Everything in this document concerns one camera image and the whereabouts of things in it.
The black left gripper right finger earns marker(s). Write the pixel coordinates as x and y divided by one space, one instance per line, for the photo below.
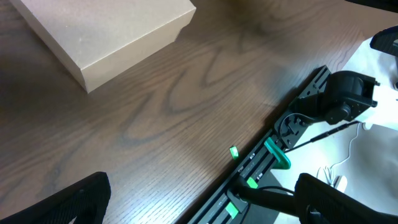
311 194

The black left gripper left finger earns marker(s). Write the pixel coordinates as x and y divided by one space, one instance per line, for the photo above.
85 201

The brown cardboard box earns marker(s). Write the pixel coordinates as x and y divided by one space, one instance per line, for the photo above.
96 40

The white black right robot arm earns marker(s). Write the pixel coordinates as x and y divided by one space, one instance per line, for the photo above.
365 90

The small green clip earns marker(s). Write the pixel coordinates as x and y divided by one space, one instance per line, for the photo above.
234 152

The green clamp handle right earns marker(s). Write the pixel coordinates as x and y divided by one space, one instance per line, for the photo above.
283 162

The green clamp handle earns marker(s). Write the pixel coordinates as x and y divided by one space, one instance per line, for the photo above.
283 162
231 210

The green clamp handle left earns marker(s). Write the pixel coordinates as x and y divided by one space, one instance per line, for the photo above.
231 210

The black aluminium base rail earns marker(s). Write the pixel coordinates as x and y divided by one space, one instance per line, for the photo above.
251 187

